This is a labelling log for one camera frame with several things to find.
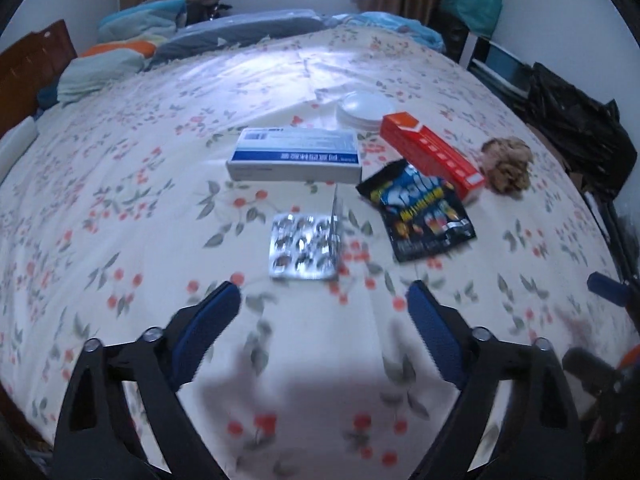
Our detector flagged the grey blue pillow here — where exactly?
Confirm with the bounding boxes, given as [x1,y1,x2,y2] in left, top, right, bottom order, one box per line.
[150,9,328,67]

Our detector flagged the teal bag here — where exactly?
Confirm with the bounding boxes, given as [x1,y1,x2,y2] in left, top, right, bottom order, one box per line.
[439,0,503,39]

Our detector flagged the black plastic bag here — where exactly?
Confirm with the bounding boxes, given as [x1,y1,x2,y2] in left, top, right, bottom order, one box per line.
[525,63,638,202]

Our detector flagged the white blue medicine box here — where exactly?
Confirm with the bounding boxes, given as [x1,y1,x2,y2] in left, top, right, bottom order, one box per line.
[227,127,362,184]

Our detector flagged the red carton box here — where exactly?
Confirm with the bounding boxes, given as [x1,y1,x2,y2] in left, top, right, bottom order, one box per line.
[380,112,486,203]

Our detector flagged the crumpled brown paper ball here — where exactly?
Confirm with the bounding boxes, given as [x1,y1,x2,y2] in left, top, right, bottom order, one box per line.
[480,136,534,195]

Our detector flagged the black candy bag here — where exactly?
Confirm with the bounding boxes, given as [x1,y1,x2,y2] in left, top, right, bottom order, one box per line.
[357,159,476,263]

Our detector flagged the white long bolster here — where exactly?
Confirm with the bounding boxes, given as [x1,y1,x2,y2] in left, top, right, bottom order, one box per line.
[0,117,39,182]

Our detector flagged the wooden headboard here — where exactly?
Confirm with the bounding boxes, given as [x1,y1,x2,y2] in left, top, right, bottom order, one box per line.
[0,20,77,136]

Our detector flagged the white plastic lid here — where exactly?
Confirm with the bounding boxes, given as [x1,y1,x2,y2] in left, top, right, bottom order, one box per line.
[336,91,396,131]

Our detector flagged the silver pill blister pack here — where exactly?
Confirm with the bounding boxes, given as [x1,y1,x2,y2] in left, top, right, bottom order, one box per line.
[268,188,343,281]

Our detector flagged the teal folded quilt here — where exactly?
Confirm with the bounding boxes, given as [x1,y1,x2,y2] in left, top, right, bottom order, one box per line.
[98,0,186,44]

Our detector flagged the light green folded blanket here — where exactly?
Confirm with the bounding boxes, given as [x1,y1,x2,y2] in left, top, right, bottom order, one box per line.
[56,40,157,105]

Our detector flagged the floral bed sheet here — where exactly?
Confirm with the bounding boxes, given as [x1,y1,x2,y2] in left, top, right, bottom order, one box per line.
[1,26,634,479]

